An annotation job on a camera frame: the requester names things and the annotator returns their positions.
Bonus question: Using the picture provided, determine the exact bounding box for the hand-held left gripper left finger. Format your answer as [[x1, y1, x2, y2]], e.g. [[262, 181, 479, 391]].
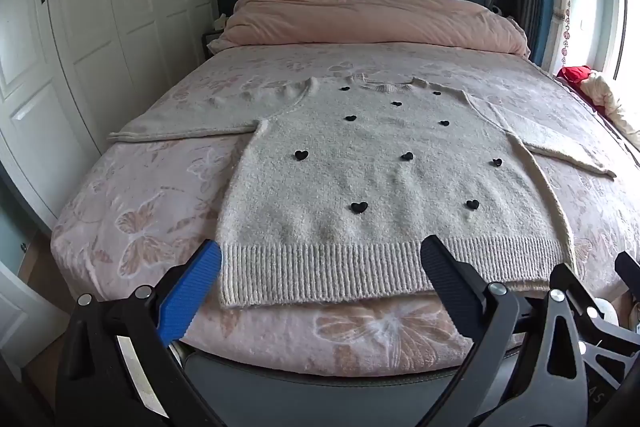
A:
[[55, 239, 222, 427]]

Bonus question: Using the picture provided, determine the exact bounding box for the pink duvet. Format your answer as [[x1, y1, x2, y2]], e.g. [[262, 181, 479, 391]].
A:
[[207, 0, 531, 58]]

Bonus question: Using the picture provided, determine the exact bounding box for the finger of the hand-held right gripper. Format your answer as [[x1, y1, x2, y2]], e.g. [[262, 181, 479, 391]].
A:
[[614, 251, 640, 299]]

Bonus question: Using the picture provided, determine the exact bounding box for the red cloth by window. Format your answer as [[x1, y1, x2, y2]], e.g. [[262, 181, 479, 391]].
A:
[[557, 65, 594, 86]]

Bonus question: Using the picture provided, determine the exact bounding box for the window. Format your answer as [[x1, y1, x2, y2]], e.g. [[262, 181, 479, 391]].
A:
[[614, 0, 640, 82]]

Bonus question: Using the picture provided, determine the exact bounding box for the cream cloth by window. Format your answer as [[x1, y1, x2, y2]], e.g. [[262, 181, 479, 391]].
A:
[[580, 71, 640, 134]]

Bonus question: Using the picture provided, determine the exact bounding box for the white wardrobe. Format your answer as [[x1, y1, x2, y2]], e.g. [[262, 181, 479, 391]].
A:
[[0, 0, 217, 230]]

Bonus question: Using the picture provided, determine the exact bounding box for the pink butterfly print blanket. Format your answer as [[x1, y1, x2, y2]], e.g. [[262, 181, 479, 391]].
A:
[[50, 42, 640, 378]]

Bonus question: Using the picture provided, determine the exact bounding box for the cream sweater with black hearts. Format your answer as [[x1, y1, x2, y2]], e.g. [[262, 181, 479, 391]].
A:
[[109, 76, 617, 309]]

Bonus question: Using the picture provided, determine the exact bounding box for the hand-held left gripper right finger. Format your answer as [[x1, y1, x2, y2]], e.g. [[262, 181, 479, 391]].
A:
[[420, 234, 590, 427]]

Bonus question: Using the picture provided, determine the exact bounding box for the dark nightstand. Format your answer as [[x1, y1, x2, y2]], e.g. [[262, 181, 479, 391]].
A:
[[202, 32, 222, 64]]

